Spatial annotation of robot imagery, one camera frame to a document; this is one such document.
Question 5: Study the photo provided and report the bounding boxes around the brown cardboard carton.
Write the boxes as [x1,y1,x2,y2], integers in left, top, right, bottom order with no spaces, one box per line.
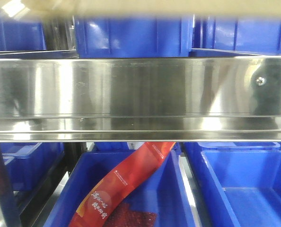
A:
[23,0,281,18]

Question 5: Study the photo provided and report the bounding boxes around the blue bin behind middle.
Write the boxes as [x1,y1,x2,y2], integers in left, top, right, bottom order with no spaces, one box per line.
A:
[93,141,182,154]

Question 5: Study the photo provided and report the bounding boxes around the blue bin behind right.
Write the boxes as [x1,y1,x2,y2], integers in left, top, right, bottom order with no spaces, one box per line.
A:
[184,142,281,164]

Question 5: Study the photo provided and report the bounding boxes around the blue bin upper middle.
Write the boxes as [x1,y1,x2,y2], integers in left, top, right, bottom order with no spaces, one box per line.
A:
[75,16,193,58]

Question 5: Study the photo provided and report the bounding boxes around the blue bin with snack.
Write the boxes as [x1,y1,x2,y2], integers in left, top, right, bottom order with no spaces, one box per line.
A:
[44,151,195,227]

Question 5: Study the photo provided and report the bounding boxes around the red snack package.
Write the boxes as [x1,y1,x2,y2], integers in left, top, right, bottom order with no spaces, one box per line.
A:
[69,142,175,227]

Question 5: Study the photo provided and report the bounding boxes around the blue bin upper right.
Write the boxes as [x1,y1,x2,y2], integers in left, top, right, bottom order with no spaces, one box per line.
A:
[193,16,281,55]

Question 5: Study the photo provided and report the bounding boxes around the blue bin lower left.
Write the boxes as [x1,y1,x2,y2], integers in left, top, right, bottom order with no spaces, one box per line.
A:
[0,142,64,191]

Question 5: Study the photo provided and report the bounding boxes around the empty blue bin right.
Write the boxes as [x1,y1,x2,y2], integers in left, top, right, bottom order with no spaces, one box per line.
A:
[201,151,281,227]

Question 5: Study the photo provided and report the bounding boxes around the blue bin upper left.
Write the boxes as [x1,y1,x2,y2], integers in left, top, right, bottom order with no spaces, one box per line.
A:
[0,16,46,52]

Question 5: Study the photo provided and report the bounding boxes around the stainless steel shelf rail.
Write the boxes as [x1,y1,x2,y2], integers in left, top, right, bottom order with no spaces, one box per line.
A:
[0,56,281,142]

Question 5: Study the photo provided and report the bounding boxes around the shelf rail screw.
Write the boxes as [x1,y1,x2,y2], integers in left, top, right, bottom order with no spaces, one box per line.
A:
[255,77,266,86]

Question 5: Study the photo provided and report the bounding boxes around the dark metal shelf post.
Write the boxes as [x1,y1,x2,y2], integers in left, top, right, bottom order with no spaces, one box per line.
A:
[0,150,22,227]

